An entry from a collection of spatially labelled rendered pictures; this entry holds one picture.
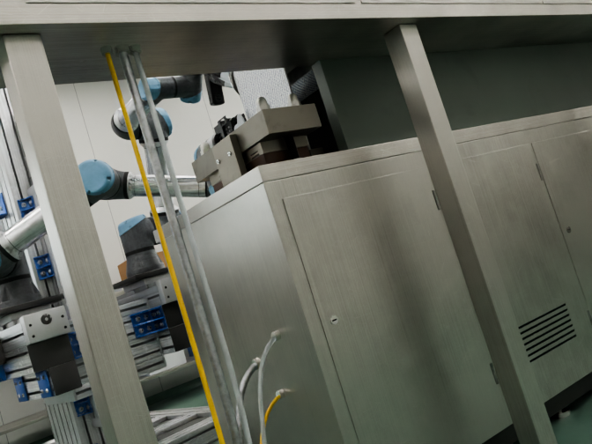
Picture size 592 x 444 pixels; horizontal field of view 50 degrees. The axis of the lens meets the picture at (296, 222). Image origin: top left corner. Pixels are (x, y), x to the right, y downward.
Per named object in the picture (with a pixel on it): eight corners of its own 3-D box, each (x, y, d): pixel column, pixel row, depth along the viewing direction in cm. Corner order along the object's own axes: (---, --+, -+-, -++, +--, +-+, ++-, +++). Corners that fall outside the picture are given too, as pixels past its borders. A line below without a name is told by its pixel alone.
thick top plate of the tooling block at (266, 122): (244, 173, 188) (238, 155, 188) (321, 126, 156) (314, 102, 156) (196, 183, 179) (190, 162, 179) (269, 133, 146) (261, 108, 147)
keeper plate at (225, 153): (230, 187, 165) (218, 146, 166) (248, 175, 157) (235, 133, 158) (222, 188, 163) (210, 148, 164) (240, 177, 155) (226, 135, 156)
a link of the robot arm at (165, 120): (144, 244, 260) (123, 110, 250) (177, 236, 269) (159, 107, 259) (158, 247, 251) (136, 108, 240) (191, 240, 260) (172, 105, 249)
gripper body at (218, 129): (225, 114, 190) (207, 129, 200) (233, 141, 190) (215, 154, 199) (246, 112, 195) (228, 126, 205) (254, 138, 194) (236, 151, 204)
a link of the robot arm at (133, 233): (120, 256, 252) (110, 224, 253) (151, 248, 260) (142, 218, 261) (129, 250, 242) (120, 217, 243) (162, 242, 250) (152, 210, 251)
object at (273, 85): (258, 151, 187) (240, 92, 189) (302, 122, 168) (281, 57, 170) (257, 151, 187) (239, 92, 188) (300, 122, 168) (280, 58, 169)
